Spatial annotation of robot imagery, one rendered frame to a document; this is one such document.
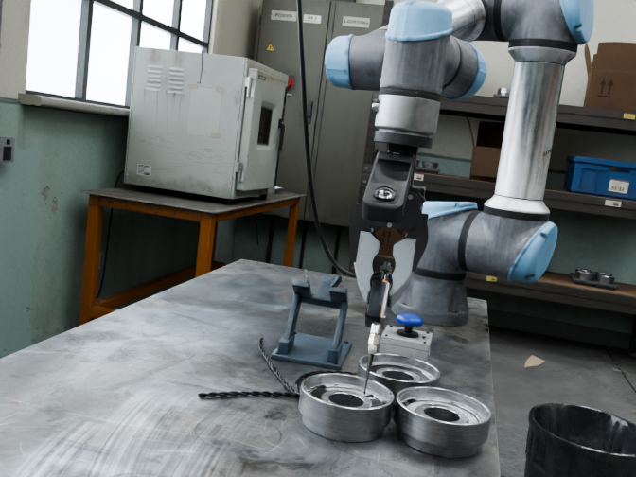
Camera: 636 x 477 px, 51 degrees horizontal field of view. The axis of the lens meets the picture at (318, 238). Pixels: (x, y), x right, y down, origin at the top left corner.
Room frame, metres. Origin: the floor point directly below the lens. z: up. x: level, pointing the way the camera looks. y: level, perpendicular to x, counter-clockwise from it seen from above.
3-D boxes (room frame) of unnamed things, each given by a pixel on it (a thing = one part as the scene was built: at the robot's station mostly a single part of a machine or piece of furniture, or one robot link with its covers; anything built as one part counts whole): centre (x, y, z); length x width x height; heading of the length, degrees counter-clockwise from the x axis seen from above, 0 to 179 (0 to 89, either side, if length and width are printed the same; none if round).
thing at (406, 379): (0.83, -0.12, 0.82); 0.10 x 0.10 x 0.04
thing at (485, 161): (4.30, -1.09, 1.19); 0.52 x 0.42 x 0.38; 78
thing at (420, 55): (0.84, -0.09, 1.23); 0.09 x 0.08 x 0.11; 146
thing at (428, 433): (0.72, -0.16, 0.82); 0.10 x 0.10 x 0.04
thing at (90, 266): (3.51, 0.57, 0.39); 1.50 x 0.62 x 0.78; 168
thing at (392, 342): (0.98, -0.15, 0.82); 0.08 x 0.07 x 0.05; 168
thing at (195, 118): (3.32, 0.56, 1.10); 0.62 x 0.61 x 0.65; 168
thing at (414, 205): (0.85, -0.09, 1.07); 0.09 x 0.08 x 0.12; 171
